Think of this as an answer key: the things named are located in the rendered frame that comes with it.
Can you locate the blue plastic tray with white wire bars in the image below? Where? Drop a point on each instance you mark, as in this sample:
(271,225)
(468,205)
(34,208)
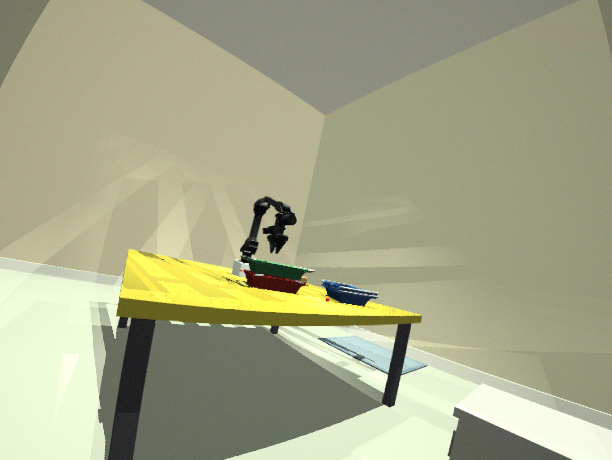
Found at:
(347,287)

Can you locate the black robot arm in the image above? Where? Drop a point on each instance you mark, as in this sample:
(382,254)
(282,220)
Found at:
(286,218)

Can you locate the red plastic tray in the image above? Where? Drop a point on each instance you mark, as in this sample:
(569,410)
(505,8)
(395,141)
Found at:
(273,283)

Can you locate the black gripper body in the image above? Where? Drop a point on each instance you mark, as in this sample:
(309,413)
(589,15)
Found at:
(279,235)

